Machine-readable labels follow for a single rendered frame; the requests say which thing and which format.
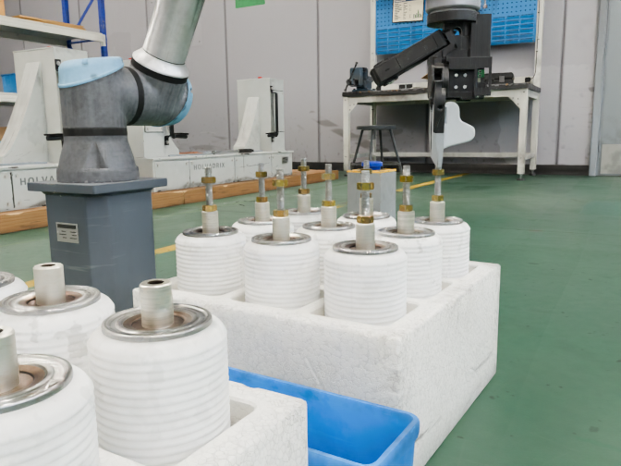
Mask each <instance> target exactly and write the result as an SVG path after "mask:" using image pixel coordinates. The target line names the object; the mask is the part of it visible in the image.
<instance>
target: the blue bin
mask: <svg viewBox="0 0 621 466"><path fill-rule="evenodd" d="M228 376H229V379H228V381H232V382H236V383H240V384H243V385H245V386H248V387H252V388H261V389H265V390H269V391H273V392H276V393H280V394H284V395H288V396H291V397H295V398H299V399H303V400H304V401H306V403H307V434H308V466H413V461H414V447H415V440H416V439H417V438H418V436H419V433H420V420H419V418H418V417H417V416H416V415H415V414H413V413H411V412H408V411H402V410H399V409H395V408H391V407H387V406H384V405H380V404H376V403H372V402H369V401H365V400H361V399H354V398H351V397H347V396H343V395H339V394H336V393H332V392H328V391H324V390H320V389H317V388H313V387H309V386H303V385H299V384H295V383H291V382H287V381H284V380H280V379H276V378H272V377H269V376H265V375H261V374H255V373H251V372H247V371H243V370H240V369H237V368H233V367H229V366H228Z"/></svg>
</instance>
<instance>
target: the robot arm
mask: <svg viewBox="0 0 621 466"><path fill-rule="evenodd" d="M204 2H205V0H156V4H155V7H154V10H153V13H152V19H151V22H150V26H149V29H148V31H147V35H146V38H145V42H144V45H143V47H142V48H141V49H139V50H137V51H135V52H133V54H132V57H131V60H130V64H129V67H124V62H123V60H122V58H121V57H119V56H106V57H92V58H81V59H73V60H67V61H64V62H63V63H61V64H60V66H59V69H58V77H59V83H58V88H59V92H60V104H61V115H62V126H63V137H64V142H63V147H62V150H61V154H60V158H59V163H58V168H57V169H56V180H57V182H59V183H105V182H121V181H131V180H137V179H140V171H139V167H138V166H136V163H135V160H134V156H133V153H132V151H131V148H130V146H129V143H128V128H127V126H152V127H163V126H171V125H175V124H176V123H178V122H180V121H181V120H182V119H183V118H184V117H185V116H186V115H187V113H188V112H189V109H190V107H191V104H192V98H193V93H192V92H191V90H192V87H191V83H190V81H189V79H188V77H189V71H188V69H187V67H186V65H185V61H186V58H187V55H188V52H189V48H190V45H191V42H192V39H193V36H194V33H195V30H196V28H197V25H198V22H199V19H200V16H201V12H202V9H203V5H204ZM480 9H481V0H426V8H425V12H426V13H427V14H428V16H427V27H429V28H433V29H443V30H442V31H441V30H437V31H435V32H433V33H432V34H430V35H428V36H427V37H425V38H423V39H422V40H420V41H418V42H417V43H414V44H412V45H411V46H410V47H408V48H407V49H405V50H403V51H402V52H400V53H398V54H397V55H394V56H393V57H391V58H388V57H387V58H386V59H384V60H381V61H379V62H378V63H377V64H376V65H374V66H373V69H371V72H370V74H371V77H372V79H373V81H374V83H375V84H376V85H377V86H378V87H381V86H384V87H385V86H387V85H389V84H392V83H393V82H394V81H395V80H397V79H398V76H400V75H402V74H403V73H405V72H407V71H409V70H410V69H412V68H414V67H415V66H417V65H419V64H420V63H422V62H424V61H425V60H427V59H428V60H427V64H428V66H429V67H428V83H427V94H428V99H430V100H429V132H430V156H431V158H432V160H433V162H434V164H435V165H436V166H437V167H442V162H443V151H444V148H447V147H451V146H455V145H458V144H461V143H465V142H468V141H471V140H472V139H473V138H474V136H475V129H474V128H473V127H472V126H471V125H469V124H467V123H465V122H463V121H461V119H460V117H459V107H458V105H457V104H456V103H454V102H448V103H445V100H456V102H468V101H470V100H481V99H483V98H484V96H491V88H492V63H493V57H492V56H490V52H491V27H492V14H479V13H478V11H479V10H480ZM454 30H456V31H458V32H459V35H458V36H456V35H455V34H456V33H457V32H456V31H454ZM485 67H488V68H489V80H488V88H486V82H484V68H485Z"/></svg>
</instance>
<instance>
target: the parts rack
mask: <svg viewBox="0 0 621 466"><path fill-rule="evenodd" d="M92 2H93V0H91V1H90V2H89V4H88V5H87V7H86V9H85V11H84V12H83V14H82V16H81V18H80V19H79V22H78V24H77V25H80V23H81V22H82V20H83V19H84V17H85V15H86V13H87V12H88V10H89V8H90V6H91V4H92ZM61 3H62V14H63V22H64V23H69V11H68V0H61ZM97 3H98V16H99V29H100V33H98V32H93V31H84V30H78V29H73V28H68V27H63V26H57V25H53V24H47V23H42V22H37V21H32V20H26V19H22V18H12V17H7V16H2V15H0V37H2V38H8V39H15V40H21V41H27V42H34V43H46V44H51V45H58V46H65V48H68V49H73V48H72V46H71V44H74V43H88V42H95V41H96V42H101V55H102V57H106V56H108V51H107V37H106V24H105V10H104V0H97ZM69 24H70V23H69ZM76 39H85V41H78V42H71V40H76ZM17 97H18V94H17V93H13V92H0V105H3V106H15V103H16V100H17Z"/></svg>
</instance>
